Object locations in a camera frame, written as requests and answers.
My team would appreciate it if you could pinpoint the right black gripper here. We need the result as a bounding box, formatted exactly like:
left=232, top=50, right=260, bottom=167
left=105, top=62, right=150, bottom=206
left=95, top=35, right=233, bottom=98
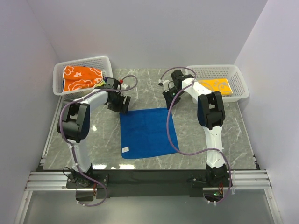
left=162, top=88, right=185, bottom=111

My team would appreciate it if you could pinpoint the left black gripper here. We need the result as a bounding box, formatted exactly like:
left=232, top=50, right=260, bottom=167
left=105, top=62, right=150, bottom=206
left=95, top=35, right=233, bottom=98
left=107, top=92, right=131, bottom=115

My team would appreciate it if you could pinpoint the blue towel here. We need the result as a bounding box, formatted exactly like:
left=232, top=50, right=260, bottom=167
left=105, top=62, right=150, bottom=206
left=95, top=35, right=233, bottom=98
left=120, top=108, right=177, bottom=159

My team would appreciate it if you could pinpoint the yellow duck towel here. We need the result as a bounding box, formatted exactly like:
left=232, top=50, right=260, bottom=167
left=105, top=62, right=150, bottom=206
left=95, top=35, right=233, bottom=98
left=198, top=78, right=233, bottom=96

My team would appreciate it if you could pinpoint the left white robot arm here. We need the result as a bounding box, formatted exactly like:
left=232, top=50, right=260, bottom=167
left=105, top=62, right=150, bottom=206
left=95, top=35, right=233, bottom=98
left=57, top=77, right=131, bottom=188

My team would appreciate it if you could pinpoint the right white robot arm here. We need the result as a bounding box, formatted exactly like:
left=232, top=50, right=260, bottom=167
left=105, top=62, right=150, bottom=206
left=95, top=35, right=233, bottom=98
left=158, top=67, right=229, bottom=186

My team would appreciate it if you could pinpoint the left white plastic basket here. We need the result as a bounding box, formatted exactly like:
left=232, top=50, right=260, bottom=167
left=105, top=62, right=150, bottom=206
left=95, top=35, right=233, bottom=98
left=52, top=56, right=113, bottom=98

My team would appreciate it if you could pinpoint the white plastic basket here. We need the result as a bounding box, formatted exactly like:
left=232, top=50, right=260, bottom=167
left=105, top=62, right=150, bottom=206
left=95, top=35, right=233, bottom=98
left=52, top=56, right=113, bottom=98
left=188, top=64, right=249, bottom=103

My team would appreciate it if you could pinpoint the orange towel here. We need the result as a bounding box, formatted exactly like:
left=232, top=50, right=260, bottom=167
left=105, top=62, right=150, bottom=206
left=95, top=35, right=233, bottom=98
left=63, top=66, right=104, bottom=92

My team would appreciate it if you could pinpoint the right white plastic basket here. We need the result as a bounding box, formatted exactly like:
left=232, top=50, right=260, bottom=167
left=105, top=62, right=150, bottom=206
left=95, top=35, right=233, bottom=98
left=188, top=64, right=249, bottom=103

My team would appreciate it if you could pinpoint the black base beam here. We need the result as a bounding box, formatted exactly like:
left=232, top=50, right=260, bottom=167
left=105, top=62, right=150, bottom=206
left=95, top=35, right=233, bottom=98
left=66, top=169, right=221, bottom=199

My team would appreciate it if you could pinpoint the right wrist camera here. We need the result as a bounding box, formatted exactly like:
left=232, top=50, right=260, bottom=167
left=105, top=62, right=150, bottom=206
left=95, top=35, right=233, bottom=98
left=158, top=79, right=173, bottom=92

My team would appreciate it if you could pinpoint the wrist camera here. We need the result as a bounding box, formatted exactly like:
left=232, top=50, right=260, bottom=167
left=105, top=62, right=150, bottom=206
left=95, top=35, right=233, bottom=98
left=119, top=79, right=130, bottom=91
left=158, top=79, right=173, bottom=92

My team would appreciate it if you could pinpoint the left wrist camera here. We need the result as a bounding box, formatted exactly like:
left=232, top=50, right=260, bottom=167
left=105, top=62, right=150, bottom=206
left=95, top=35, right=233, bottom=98
left=119, top=79, right=130, bottom=91

